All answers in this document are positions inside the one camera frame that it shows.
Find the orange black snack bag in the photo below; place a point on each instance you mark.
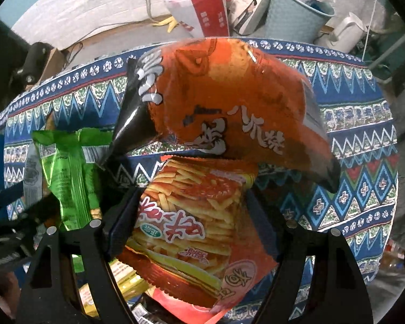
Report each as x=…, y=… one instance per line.
x=229, y=101

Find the white kettle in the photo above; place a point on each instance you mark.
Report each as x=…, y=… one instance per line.
x=344, y=33

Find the green snack bag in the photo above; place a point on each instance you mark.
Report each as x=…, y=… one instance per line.
x=71, y=182

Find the black white patterned snack packet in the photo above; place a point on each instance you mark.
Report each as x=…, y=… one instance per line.
x=32, y=179

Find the white cardboard package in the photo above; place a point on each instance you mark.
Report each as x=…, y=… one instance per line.
x=251, y=3

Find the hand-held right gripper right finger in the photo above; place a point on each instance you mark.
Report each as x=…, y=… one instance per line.
x=261, y=222

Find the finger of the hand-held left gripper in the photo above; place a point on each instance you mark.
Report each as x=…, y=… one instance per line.
x=37, y=209

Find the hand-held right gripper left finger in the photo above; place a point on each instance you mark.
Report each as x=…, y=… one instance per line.
x=121, y=222

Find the yellow snack packet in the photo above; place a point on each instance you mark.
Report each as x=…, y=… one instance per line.
x=128, y=276

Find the light blue bin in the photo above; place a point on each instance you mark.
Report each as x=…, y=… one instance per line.
x=293, y=17

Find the red fries snack bag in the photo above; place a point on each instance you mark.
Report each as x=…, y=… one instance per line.
x=195, y=216

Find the red white shopping bag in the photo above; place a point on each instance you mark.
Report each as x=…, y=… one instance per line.
x=202, y=10

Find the black device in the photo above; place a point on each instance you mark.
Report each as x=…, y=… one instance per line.
x=35, y=60

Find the banana peel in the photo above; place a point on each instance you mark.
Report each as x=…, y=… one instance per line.
x=168, y=23

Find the blue patterned blanket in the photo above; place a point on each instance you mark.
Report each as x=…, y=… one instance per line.
x=351, y=135

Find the brown cardboard box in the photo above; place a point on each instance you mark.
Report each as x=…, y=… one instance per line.
x=55, y=62

